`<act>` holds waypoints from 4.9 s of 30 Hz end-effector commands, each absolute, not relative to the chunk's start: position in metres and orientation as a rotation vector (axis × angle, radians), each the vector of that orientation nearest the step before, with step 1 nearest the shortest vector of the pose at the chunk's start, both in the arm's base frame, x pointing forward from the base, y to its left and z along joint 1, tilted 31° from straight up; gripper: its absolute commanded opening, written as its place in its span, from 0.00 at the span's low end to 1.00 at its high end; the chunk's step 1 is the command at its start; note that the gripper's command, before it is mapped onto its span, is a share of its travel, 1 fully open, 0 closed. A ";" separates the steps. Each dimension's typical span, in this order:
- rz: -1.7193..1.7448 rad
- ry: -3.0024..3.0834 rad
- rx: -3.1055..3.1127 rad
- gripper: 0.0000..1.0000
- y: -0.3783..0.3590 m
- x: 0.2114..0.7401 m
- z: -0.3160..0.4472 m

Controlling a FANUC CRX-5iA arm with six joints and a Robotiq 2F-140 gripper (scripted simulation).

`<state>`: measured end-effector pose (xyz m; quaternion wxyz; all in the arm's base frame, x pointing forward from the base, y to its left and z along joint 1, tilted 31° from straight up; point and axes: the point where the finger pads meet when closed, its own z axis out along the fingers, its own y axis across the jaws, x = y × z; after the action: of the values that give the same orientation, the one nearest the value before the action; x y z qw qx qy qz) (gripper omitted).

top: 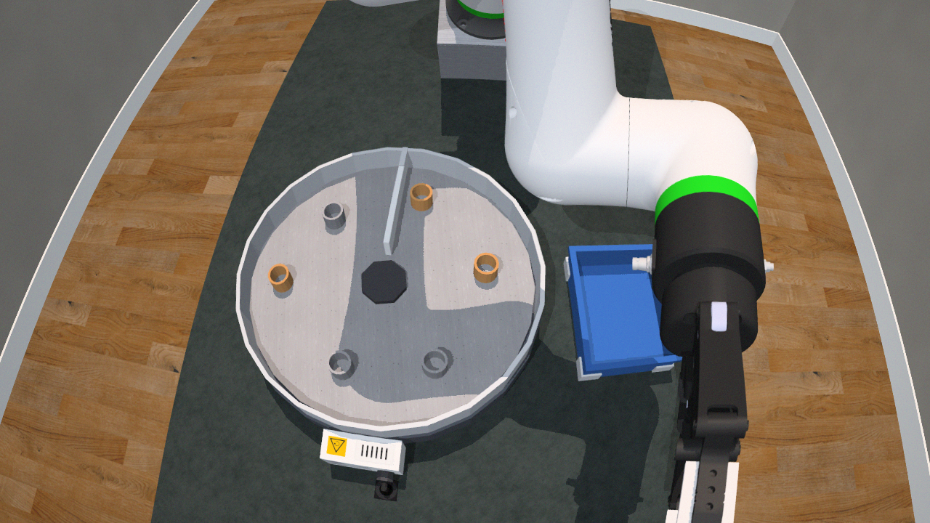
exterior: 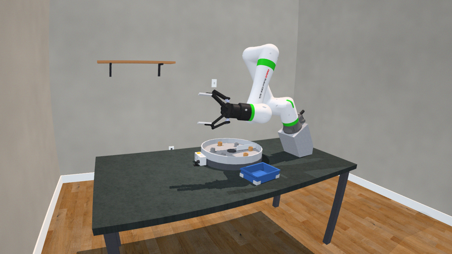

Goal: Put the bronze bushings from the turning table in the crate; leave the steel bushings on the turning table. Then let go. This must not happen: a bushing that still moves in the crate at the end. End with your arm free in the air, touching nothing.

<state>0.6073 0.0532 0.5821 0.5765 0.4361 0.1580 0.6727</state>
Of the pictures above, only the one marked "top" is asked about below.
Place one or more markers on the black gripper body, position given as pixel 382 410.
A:
pixel 681 299

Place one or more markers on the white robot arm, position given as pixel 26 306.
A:
pixel 567 130

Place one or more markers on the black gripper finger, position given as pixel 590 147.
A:
pixel 683 427
pixel 709 484

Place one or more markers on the tan hollow cylinder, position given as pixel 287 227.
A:
pixel 421 204
pixel 485 258
pixel 284 285

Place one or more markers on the grey hollow cylinder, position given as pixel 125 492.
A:
pixel 332 208
pixel 430 354
pixel 340 355

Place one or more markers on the blue plastic crate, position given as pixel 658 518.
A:
pixel 621 310

